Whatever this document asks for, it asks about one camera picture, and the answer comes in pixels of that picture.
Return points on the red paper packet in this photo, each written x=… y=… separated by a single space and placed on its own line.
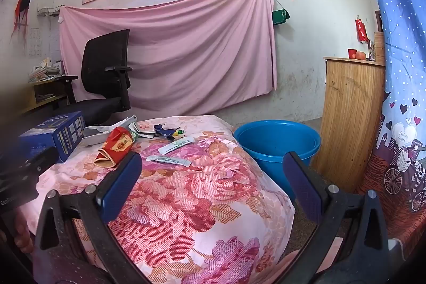
x=116 y=144

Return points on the floral blanket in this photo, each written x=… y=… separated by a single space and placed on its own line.
x=199 y=204

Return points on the blue wrapper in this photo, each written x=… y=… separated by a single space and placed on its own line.
x=163 y=130

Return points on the wooden cabinet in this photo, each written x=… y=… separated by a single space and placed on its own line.
x=352 y=111

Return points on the blue cardboard box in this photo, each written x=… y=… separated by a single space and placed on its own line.
x=50 y=134

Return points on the red hanging packet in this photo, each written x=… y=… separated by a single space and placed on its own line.
x=361 y=29

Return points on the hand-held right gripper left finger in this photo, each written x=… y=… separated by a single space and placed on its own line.
x=123 y=184

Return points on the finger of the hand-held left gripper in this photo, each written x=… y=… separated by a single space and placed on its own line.
x=41 y=157

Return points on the stack of books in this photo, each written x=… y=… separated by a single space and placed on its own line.
x=45 y=71

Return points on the wall calendar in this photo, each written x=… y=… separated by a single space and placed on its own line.
x=35 y=42

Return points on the light wooden board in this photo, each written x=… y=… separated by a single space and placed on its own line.
x=379 y=46

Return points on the black office chair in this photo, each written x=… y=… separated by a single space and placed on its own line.
x=105 y=61

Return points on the yellow green tube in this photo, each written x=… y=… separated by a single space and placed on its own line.
x=179 y=132

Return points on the blue printed curtain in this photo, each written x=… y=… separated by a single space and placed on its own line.
x=402 y=71

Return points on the red hanging ornament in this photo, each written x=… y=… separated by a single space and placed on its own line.
x=22 y=6

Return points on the wooden shelf unit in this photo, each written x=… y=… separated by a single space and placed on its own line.
x=40 y=94

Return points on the red cup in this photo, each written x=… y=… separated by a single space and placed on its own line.
x=352 y=53

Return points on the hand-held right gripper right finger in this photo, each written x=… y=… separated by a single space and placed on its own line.
x=301 y=184

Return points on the person's left hand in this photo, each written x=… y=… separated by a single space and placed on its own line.
x=24 y=234

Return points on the pink hanging cloth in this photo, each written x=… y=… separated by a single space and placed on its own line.
x=186 y=47

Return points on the green bag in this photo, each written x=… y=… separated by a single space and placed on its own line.
x=280 y=17

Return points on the white toothpaste tube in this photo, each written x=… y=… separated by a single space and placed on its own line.
x=176 y=145

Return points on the white sachet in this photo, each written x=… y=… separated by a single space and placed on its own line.
x=168 y=160

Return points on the blue plastic bucket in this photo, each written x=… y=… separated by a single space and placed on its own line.
x=276 y=144

